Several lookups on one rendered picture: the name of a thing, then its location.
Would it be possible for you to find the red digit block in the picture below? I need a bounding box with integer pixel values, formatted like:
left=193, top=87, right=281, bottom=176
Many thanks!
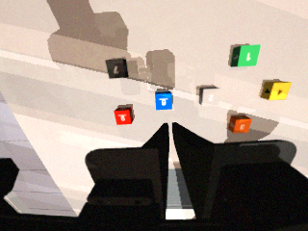
left=114, top=107, right=134, bottom=125

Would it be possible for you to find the green block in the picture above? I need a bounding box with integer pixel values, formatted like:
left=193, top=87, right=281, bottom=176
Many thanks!
left=231, top=44, right=261, bottom=67

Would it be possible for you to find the yellow block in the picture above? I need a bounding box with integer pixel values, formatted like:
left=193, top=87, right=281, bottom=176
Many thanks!
left=261, top=81, right=291, bottom=100

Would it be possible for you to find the black block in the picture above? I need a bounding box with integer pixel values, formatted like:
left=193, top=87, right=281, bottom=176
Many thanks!
left=106, top=59, right=129, bottom=79

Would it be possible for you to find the blue digit block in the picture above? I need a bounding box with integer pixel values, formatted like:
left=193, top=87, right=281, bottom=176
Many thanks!
left=155, top=91, right=172, bottom=110

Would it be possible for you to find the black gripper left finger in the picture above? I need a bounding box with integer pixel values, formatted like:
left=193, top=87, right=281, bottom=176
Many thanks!
left=84, top=123, right=169, bottom=218

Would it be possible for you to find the orange digit block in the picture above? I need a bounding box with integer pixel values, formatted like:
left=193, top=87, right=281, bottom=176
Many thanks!
left=228, top=115, right=252, bottom=134

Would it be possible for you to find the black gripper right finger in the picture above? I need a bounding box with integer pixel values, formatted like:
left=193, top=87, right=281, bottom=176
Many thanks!
left=172, top=122, right=296, bottom=218

